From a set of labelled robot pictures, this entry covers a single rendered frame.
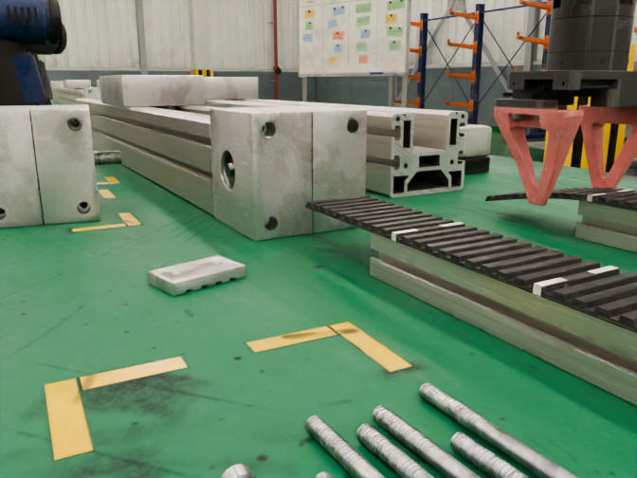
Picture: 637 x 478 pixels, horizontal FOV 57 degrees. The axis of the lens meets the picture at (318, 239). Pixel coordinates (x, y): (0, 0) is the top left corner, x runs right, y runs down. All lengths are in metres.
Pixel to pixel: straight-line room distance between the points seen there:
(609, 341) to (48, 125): 0.44
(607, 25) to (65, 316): 0.40
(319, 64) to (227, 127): 6.37
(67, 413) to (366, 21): 6.27
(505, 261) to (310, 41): 6.68
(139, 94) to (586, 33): 0.55
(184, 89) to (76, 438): 0.67
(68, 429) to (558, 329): 0.20
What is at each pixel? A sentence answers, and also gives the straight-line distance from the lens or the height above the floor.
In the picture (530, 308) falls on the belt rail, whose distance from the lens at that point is 0.27.
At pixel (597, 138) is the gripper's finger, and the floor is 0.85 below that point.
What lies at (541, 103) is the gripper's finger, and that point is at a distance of 0.46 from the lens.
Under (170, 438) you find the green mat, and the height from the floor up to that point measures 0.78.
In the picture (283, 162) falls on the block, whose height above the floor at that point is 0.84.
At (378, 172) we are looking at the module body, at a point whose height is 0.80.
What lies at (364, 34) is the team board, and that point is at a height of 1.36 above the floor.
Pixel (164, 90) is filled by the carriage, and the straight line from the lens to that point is 0.84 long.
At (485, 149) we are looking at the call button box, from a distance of 0.81.
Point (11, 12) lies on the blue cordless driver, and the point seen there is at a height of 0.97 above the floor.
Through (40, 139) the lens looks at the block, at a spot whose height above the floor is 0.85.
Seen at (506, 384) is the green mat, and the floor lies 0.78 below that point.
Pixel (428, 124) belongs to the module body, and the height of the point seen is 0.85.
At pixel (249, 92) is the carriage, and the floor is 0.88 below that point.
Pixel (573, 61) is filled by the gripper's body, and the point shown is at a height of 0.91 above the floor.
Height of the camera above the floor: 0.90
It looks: 15 degrees down
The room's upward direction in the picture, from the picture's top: straight up
